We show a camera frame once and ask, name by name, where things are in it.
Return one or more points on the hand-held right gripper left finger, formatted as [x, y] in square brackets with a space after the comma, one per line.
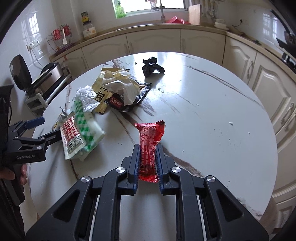
[136, 162]

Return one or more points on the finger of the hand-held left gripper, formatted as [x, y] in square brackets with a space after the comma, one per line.
[34, 121]
[52, 138]

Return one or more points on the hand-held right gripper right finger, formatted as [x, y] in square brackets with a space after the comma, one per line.
[159, 166]

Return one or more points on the red checkered packet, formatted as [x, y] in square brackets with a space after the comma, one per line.
[71, 136]

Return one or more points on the red snack packet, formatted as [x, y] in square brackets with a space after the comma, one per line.
[150, 139]

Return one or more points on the person's left hand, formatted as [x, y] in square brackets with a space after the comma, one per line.
[7, 173]

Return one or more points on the white rolling cart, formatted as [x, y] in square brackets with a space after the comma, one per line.
[34, 104]

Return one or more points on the green checkered packet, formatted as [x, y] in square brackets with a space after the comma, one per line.
[90, 129]

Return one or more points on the silver foil wrapper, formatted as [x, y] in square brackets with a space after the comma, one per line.
[86, 97]

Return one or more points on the rice cooker with open lid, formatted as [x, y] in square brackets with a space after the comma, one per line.
[20, 69]

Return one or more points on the yellow snack packet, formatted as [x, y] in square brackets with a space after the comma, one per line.
[99, 92]

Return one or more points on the black snack packet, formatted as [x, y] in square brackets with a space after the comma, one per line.
[143, 92]

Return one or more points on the round marble table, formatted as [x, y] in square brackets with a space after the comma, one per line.
[208, 115]

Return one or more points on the crumpled white paper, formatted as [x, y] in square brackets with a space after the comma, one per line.
[122, 88]

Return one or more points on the white rice paddle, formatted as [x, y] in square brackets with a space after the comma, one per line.
[64, 37]

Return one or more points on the black crumpled bag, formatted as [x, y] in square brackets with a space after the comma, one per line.
[150, 67]

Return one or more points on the large glass jar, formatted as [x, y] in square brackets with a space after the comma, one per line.
[89, 31]

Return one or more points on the yellow label bottle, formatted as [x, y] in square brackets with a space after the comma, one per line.
[85, 17]

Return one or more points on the green soap bottle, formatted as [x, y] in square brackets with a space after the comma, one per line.
[120, 11]

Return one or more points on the red plastic basin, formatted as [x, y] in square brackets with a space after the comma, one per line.
[177, 20]

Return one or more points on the steel kitchen faucet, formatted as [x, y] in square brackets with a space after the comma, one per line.
[161, 14]

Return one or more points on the wooden cutting board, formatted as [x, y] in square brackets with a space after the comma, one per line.
[194, 15]

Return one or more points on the stack of white bowls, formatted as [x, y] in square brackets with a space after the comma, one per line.
[220, 23]

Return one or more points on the white framed window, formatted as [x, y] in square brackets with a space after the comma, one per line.
[138, 4]

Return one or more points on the black gas stove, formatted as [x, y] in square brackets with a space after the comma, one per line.
[289, 61]

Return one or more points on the black induction cooker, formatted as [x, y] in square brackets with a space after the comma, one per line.
[285, 46]

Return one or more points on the white double wall socket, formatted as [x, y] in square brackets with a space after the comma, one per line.
[32, 44]

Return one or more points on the wall utensil rack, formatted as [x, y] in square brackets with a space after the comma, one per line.
[210, 9]

